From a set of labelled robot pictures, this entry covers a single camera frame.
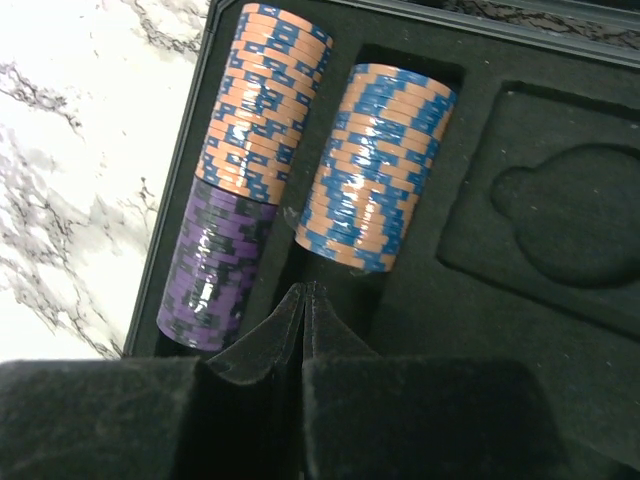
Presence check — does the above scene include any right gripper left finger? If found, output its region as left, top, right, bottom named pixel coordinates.
left=1, top=284, right=304, bottom=479

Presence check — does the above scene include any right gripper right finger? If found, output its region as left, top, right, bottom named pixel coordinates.
left=302, top=281, right=640, bottom=480

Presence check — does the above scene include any purple poker chip stack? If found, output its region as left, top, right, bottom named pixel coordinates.
left=156, top=177, right=277, bottom=352

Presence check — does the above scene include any blue tan poker chip stack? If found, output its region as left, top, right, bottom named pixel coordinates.
left=295, top=63, right=457, bottom=272

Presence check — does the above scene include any red tan poker chip stack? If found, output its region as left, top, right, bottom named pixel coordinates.
left=196, top=3, right=333, bottom=205

